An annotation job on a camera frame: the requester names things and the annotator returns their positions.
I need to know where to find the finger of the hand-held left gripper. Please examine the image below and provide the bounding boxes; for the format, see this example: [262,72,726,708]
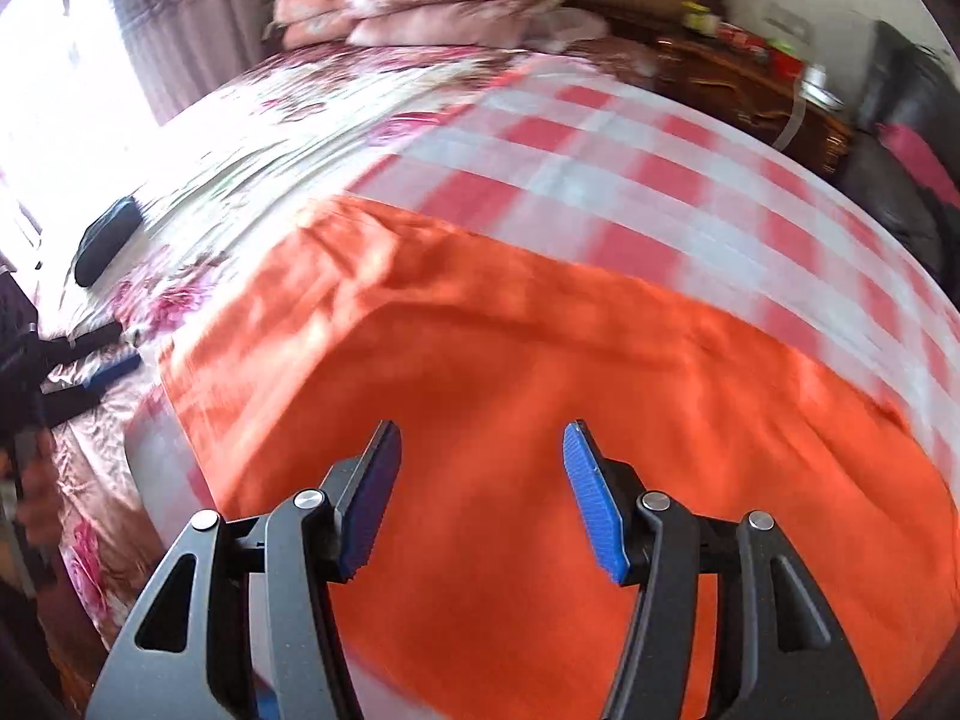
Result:
[41,356,143,421]
[45,321,125,361]

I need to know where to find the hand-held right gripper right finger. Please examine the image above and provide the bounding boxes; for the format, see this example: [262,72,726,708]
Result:
[562,420,880,720]

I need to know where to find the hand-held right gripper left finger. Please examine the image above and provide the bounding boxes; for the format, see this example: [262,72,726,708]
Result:
[86,420,404,720]

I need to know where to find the orange pants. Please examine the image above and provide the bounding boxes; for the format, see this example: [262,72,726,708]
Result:
[160,195,960,720]

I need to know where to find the person's left hand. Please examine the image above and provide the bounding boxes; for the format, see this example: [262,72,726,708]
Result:
[15,454,65,548]

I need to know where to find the black pouch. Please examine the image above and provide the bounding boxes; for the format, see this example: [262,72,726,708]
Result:
[75,196,143,287]

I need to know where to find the floral bed sheet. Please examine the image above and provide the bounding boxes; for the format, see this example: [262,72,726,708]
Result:
[0,41,541,653]

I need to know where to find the pink patterned curtain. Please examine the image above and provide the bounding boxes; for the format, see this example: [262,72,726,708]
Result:
[97,0,286,125]

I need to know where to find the red white checkered cloth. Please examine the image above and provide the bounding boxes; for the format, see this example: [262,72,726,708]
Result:
[124,52,960,518]

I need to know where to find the dark wooden nightstand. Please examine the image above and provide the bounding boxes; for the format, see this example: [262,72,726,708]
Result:
[585,11,856,181]

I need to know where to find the black leather sofa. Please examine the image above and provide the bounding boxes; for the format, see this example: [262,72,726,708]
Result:
[836,19,960,286]

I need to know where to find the white round device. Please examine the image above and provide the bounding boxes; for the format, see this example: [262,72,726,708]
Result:
[799,67,848,110]

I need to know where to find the magenta cushion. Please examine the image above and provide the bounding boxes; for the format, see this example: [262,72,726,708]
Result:
[877,124,960,196]

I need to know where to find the plain pink pillow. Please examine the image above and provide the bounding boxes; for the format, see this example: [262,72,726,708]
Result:
[349,4,556,46]

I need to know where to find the pale patterned pillow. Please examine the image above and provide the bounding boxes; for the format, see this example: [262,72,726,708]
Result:
[540,7,608,42]

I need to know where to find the red box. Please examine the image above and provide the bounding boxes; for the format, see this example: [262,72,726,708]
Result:
[716,22,773,53]

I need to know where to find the white cable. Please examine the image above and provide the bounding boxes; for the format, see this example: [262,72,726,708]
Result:
[772,82,815,151]

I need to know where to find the white wall socket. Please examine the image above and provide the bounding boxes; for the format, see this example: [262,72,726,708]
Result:
[761,4,815,42]

